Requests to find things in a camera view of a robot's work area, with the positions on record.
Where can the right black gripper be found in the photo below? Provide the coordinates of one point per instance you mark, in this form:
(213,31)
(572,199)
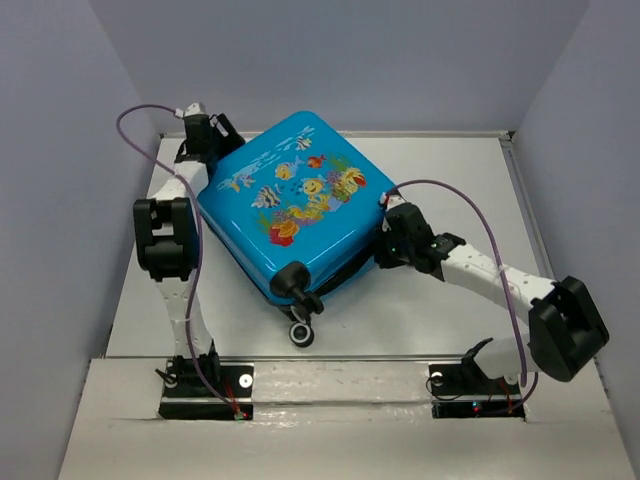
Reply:
(380,255)

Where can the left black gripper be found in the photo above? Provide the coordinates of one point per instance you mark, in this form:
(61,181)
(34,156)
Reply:
(235,139)

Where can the blue hard-shell suitcase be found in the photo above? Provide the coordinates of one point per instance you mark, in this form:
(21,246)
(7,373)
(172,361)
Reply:
(297,207)

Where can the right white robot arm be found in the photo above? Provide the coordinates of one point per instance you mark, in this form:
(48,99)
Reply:
(557,326)

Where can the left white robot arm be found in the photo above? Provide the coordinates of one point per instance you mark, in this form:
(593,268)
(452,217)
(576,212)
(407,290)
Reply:
(169,244)

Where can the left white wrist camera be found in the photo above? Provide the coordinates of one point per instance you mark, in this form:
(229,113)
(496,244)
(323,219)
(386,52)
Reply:
(196,108)

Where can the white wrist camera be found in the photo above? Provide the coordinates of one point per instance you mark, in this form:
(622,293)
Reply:
(196,108)
(389,200)

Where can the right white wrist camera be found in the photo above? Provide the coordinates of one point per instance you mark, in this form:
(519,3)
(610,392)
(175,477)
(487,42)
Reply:
(389,200)

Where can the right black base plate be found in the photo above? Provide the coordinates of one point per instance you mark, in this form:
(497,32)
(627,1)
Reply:
(457,394)

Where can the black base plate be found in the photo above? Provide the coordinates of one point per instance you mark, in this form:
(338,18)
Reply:
(457,394)
(184,397)

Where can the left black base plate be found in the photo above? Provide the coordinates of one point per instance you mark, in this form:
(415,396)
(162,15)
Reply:
(184,397)

